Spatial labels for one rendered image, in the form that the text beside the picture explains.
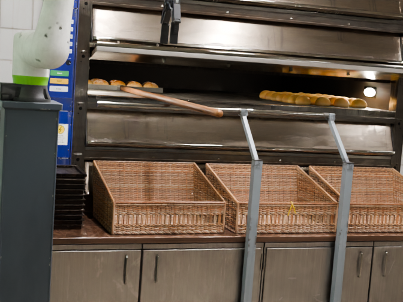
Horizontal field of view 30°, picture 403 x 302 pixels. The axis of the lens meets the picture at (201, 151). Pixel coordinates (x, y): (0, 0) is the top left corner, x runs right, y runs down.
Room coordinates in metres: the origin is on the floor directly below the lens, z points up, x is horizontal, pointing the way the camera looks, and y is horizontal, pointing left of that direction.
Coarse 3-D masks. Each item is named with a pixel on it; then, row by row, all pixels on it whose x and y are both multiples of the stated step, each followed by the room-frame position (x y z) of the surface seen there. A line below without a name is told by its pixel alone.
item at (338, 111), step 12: (96, 96) 3.80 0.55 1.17; (108, 96) 3.82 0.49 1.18; (120, 96) 3.84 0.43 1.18; (132, 96) 3.90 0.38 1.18; (264, 108) 4.10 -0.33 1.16; (276, 108) 4.13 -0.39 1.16; (288, 108) 4.15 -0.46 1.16; (300, 108) 4.17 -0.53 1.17; (312, 108) 4.20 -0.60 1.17; (324, 108) 4.22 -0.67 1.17; (336, 108) 4.25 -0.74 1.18; (348, 108) 4.31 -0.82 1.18
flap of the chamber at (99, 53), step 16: (96, 48) 3.66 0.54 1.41; (112, 48) 3.67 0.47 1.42; (176, 64) 3.96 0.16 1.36; (192, 64) 3.96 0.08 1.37; (208, 64) 3.96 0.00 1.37; (224, 64) 3.96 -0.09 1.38; (240, 64) 3.96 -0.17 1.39; (256, 64) 3.96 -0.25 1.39; (272, 64) 3.96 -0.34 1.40; (288, 64) 3.98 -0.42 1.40; (304, 64) 4.01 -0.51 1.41; (320, 64) 4.04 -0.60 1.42; (336, 64) 4.08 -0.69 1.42
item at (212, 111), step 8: (128, 88) 4.29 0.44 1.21; (144, 96) 3.97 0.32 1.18; (152, 96) 3.77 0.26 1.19; (160, 96) 3.64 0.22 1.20; (176, 104) 3.37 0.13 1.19; (184, 104) 3.26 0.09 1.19; (192, 104) 3.17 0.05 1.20; (200, 112) 3.07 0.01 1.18; (208, 112) 2.96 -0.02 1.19; (216, 112) 2.87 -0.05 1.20
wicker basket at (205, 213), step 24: (96, 168) 3.69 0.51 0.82; (120, 168) 3.79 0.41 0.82; (144, 168) 3.84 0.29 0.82; (168, 168) 3.89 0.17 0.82; (96, 192) 3.67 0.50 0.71; (120, 192) 3.76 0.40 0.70; (144, 192) 3.81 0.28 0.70; (168, 192) 3.86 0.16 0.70; (192, 192) 3.90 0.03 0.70; (216, 192) 3.61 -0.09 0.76; (96, 216) 3.63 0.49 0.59; (120, 216) 3.68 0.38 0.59; (144, 216) 3.73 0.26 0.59; (168, 216) 3.76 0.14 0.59; (192, 216) 3.46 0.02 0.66; (216, 216) 3.60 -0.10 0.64
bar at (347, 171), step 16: (224, 112) 3.63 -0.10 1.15; (240, 112) 3.65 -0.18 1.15; (256, 112) 3.68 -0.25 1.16; (272, 112) 3.71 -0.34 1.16; (288, 112) 3.74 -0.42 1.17; (304, 112) 3.77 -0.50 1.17; (320, 112) 3.81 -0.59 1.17; (336, 144) 3.72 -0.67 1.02; (256, 160) 3.44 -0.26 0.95; (256, 176) 3.44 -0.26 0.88; (352, 176) 3.61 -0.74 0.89; (256, 192) 3.45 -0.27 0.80; (256, 208) 3.45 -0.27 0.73; (256, 224) 3.45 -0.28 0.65; (336, 240) 3.62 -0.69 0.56; (336, 256) 3.61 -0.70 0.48; (336, 272) 3.60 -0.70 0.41; (336, 288) 3.60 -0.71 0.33
